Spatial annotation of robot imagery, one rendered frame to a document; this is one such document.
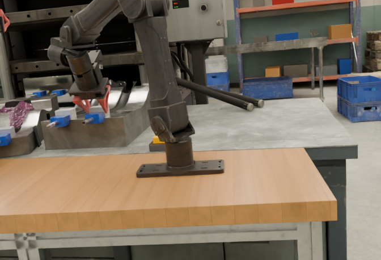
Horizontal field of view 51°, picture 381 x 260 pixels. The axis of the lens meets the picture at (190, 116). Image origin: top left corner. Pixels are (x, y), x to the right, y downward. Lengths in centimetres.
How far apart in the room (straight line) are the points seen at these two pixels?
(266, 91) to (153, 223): 423
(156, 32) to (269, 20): 696
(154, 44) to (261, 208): 41
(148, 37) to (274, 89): 410
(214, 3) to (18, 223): 141
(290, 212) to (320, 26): 719
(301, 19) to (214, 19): 592
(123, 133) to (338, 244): 68
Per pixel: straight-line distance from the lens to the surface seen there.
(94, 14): 102
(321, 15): 787
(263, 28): 781
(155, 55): 88
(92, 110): 121
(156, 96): 89
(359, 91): 468
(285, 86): 494
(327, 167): 113
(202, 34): 197
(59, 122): 122
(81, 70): 111
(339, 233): 121
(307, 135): 116
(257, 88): 492
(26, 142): 128
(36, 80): 220
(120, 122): 118
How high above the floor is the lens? 110
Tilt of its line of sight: 12 degrees down
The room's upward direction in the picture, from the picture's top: 5 degrees counter-clockwise
